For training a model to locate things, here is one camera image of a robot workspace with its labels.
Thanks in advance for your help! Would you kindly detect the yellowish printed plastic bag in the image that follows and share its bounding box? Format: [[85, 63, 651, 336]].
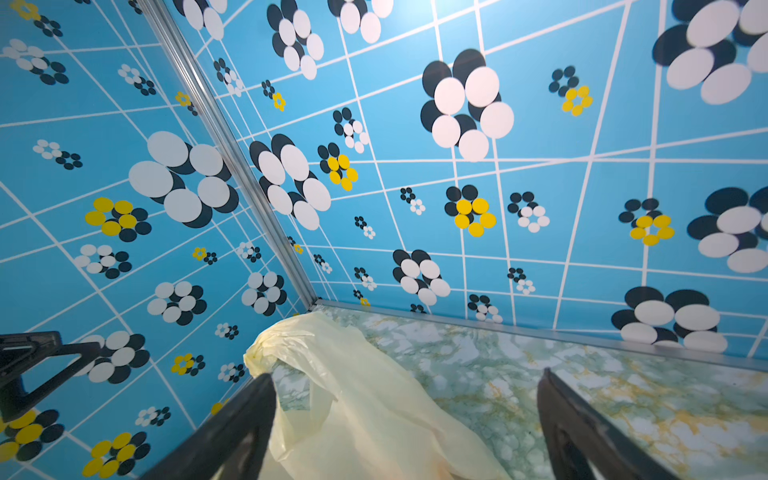
[[243, 312, 508, 479]]

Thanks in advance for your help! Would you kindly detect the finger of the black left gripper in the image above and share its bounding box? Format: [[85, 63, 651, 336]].
[[1, 331, 101, 422]]

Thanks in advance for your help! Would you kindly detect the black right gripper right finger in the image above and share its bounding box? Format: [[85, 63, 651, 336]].
[[537, 368, 676, 480]]

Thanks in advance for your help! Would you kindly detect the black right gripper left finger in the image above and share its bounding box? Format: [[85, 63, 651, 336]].
[[142, 374, 277, 480]]

